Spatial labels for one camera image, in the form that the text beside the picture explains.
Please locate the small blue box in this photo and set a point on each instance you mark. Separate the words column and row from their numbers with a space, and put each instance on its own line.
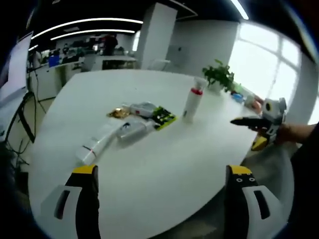
column 236, row 96

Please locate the white skincare bottle red collar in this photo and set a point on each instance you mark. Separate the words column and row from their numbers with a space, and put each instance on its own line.
column 192, row 104

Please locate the large window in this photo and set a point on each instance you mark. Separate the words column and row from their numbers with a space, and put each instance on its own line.
column 269, row 69

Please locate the person's black jacket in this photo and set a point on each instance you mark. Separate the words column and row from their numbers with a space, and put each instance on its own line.
column 306, row 174

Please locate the person's right hand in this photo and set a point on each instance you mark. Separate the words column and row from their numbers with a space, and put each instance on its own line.
column 286, row 133

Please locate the green black mask packet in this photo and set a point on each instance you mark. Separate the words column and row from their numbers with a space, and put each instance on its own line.
column 163, row 117

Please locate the gold foil packet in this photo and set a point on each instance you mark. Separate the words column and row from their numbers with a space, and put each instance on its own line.
column 118, row 112

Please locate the standing desk black legs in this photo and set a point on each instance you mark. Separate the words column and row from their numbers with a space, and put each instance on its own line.
column 26, row 117

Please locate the row of white office desks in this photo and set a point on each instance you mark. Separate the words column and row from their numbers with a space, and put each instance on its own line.
column 49, row 79

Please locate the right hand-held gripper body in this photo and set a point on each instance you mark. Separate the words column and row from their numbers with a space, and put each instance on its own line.
column 272, row 114

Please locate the white skincare tube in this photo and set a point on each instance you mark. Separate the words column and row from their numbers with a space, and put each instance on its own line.
column 96, row 147

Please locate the potted green plant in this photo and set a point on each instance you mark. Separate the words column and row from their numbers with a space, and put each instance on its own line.
column 219, row 76

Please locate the long ceiling light strip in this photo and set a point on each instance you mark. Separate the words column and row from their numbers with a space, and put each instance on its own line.
column 239, row 8

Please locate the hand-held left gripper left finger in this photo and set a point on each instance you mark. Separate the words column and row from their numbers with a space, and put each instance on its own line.
column 74, row 214

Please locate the blue plastic crate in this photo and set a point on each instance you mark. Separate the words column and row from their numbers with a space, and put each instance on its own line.
column 54, row 61

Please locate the white office desk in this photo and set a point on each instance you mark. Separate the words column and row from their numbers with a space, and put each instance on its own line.
column 117, row 61

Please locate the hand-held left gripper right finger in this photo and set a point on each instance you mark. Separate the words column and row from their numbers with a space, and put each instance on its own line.
column 244, row 214

